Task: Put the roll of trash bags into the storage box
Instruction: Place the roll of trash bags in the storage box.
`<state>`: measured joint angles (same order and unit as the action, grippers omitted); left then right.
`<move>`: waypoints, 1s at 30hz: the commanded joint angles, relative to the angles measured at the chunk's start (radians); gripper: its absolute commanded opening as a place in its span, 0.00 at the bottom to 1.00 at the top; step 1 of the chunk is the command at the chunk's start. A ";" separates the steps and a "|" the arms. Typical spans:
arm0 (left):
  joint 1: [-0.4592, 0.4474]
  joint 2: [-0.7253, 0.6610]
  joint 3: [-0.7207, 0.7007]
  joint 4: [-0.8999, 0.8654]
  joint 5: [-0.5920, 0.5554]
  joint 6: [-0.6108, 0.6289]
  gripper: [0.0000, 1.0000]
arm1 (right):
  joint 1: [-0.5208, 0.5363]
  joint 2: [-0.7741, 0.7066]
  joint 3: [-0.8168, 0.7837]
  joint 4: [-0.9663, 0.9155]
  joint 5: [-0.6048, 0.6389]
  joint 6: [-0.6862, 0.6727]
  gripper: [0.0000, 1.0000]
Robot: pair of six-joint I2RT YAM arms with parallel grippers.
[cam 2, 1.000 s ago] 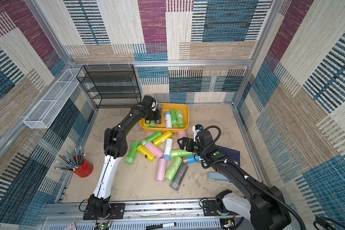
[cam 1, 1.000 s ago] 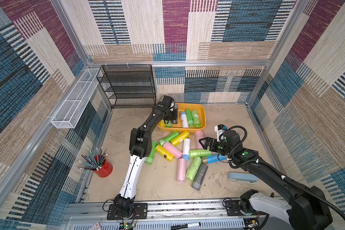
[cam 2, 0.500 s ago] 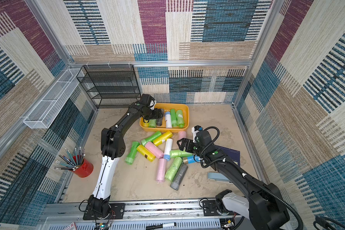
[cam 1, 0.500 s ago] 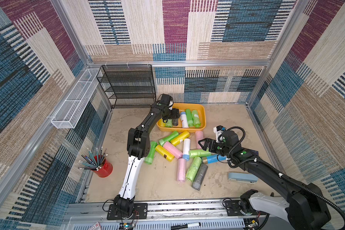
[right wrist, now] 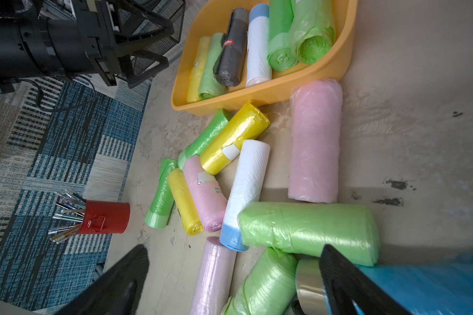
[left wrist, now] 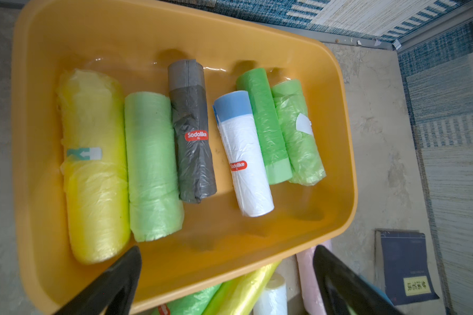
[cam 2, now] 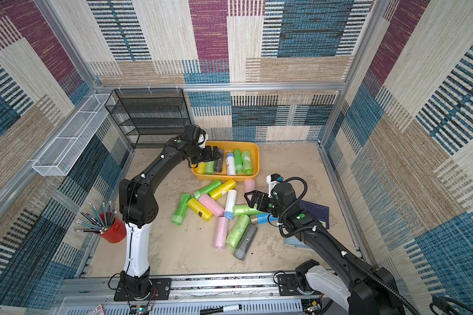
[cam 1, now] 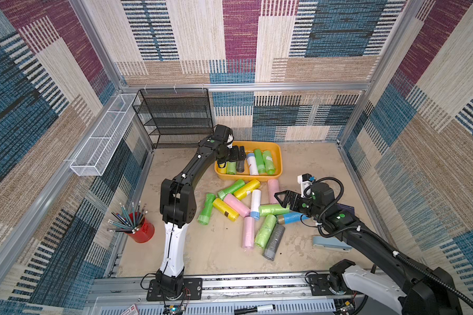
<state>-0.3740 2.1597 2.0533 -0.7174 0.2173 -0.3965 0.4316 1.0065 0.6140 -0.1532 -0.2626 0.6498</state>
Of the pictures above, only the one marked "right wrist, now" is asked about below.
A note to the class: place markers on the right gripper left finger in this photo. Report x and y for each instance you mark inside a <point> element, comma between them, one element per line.
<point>117,291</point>

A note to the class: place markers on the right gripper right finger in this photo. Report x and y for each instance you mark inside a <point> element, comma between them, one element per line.
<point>348,289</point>

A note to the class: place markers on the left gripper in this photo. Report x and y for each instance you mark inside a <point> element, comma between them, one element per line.
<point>97,35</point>

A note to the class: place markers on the large yellow bag roll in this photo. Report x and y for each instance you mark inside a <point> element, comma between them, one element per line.
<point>197,69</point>

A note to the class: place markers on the dark grey roll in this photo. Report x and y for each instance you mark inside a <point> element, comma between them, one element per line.
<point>228,68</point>

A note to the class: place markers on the thin dark green roll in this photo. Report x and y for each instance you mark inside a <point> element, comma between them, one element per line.
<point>280,55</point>

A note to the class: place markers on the light green roll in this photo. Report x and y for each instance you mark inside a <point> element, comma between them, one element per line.
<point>313,32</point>
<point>269,287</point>
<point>305,228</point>

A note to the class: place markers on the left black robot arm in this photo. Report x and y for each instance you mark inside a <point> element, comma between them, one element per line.
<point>36,46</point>

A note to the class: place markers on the pink roll lower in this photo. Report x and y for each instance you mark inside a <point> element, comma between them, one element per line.
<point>214,278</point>

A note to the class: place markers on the yellow plastic storage box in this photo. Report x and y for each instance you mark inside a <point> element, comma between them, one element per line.
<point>214,18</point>

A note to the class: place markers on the small yellow roll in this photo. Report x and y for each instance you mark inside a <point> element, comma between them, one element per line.
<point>185,204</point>

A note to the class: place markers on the pink roll centre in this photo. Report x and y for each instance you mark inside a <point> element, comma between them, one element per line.
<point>207,194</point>

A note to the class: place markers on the yellow roll near box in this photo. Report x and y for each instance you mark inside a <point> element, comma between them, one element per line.
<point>247,124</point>

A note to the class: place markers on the white roll blue end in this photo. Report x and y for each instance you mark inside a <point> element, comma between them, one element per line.
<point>246,188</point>

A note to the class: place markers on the pink roll near box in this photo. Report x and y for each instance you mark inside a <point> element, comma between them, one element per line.
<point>316,126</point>

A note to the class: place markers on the black mesh shelf rack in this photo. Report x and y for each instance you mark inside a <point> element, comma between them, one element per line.
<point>147,31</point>

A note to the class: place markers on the red pencil cup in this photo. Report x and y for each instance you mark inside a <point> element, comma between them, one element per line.
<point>87,217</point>

